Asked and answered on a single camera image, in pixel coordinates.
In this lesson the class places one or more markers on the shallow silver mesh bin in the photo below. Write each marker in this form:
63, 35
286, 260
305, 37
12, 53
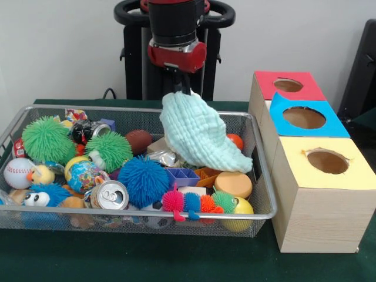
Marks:
44, 223

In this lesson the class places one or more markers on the dark green table cloth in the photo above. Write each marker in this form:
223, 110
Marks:
147, 258

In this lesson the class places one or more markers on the green spiky rubber ball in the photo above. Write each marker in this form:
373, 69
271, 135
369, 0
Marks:
47, 138

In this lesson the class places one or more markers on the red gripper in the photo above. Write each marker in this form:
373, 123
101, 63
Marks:
176, 60

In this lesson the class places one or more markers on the red ball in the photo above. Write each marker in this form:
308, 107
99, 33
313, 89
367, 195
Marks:
236, 141

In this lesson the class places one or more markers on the blue spiky rubber ball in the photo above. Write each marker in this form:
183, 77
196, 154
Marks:
144, 180

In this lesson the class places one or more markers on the green spiky ball with eyes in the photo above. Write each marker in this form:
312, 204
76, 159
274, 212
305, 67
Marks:
110, 149

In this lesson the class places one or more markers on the round orange sponge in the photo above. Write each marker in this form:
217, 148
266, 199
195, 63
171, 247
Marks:
232, 185

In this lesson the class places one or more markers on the black upright panel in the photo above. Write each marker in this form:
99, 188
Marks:
364, 58

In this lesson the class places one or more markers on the rainbow spiky caterpillar toy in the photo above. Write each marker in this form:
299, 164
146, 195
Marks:
173, 201

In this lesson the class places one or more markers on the wooden three-hole box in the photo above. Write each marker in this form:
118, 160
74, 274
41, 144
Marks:
323, 223

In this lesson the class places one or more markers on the yellow smiley ball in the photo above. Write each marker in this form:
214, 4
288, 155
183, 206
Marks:
243, 208

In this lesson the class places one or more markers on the silver-top drink can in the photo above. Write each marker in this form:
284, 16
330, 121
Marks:
111, 195

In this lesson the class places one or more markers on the mint green cloth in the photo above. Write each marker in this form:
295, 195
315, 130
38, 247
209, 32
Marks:
199, 132

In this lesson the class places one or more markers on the white baseball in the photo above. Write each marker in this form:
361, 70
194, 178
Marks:
16, 173

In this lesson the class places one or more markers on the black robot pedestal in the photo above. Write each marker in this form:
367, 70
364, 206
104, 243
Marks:
133, 73

